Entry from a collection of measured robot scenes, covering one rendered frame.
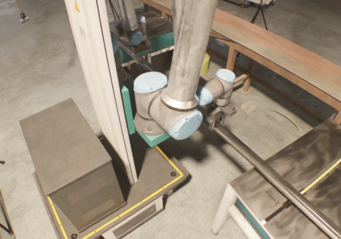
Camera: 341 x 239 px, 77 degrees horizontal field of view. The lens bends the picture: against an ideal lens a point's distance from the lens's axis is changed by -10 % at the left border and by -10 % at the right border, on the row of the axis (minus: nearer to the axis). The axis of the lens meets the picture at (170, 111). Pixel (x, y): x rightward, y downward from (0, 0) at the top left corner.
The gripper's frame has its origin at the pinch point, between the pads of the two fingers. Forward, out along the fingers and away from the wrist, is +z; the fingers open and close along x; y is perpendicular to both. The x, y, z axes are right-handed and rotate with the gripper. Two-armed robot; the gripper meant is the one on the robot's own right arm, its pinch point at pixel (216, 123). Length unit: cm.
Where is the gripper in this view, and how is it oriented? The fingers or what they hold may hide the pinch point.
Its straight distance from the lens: 133.1
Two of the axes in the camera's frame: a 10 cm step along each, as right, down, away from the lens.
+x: -8.1, 4.1, -4.2
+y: -5.8, -5.7, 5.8
